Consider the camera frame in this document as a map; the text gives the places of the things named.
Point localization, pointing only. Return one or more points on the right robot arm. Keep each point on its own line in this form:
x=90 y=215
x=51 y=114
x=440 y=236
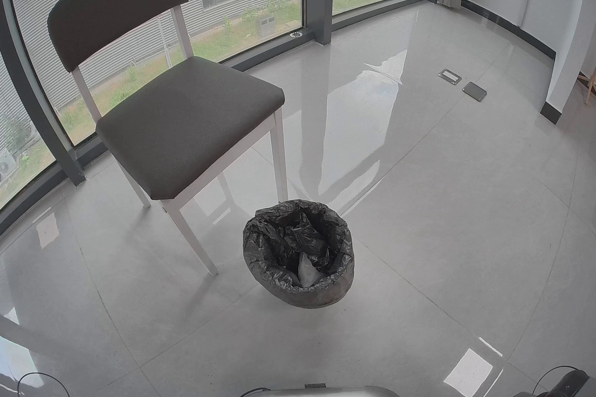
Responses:
x=570 y=386

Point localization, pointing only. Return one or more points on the black plastic bag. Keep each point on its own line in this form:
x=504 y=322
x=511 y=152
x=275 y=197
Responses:
x=260 y=241

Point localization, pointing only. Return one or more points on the crumpled white paper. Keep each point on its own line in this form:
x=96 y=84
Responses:
x=308 y=273

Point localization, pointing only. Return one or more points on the grey padded white chair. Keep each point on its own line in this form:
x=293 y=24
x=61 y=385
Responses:
x=186 y=116

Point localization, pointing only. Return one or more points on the wooden stand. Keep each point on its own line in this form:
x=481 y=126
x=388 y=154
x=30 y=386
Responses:
x=591 y=83

